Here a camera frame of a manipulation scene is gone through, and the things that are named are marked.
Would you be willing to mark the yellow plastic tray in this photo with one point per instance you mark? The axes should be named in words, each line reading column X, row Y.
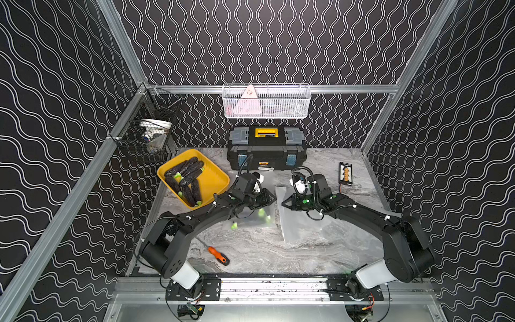
column 212, row 181

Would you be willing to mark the black wire corner basket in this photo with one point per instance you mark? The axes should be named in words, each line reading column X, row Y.
column 152, row 103

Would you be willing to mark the white tape roll in basket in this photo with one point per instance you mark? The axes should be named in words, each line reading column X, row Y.
column 153, row 128

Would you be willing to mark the black phone with orange screen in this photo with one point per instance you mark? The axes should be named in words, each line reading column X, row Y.
column 345, row 174

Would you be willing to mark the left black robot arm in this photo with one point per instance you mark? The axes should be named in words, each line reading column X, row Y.
column 166, row 246

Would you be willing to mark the black yellow toolbox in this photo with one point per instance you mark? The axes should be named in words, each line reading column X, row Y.
column 266, row 148

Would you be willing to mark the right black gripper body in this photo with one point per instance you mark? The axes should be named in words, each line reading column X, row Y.
column 304, row 202

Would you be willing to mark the white wire wall basket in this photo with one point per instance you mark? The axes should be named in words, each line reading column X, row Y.
column 279, row 101

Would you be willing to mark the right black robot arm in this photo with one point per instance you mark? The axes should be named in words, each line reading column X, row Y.
column 406, row 247

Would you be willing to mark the pink triangular card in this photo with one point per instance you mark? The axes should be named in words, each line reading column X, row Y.
column 249, row 104

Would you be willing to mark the clear zip-top bag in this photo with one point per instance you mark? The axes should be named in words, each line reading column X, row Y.
column 252, row 214

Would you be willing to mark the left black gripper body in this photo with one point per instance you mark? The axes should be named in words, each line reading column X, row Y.
column 259, row 197

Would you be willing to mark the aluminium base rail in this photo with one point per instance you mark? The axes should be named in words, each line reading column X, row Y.
column 270, row 290

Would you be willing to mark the orange handled screwdriver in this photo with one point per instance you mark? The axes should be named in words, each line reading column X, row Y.
column 219, row 256

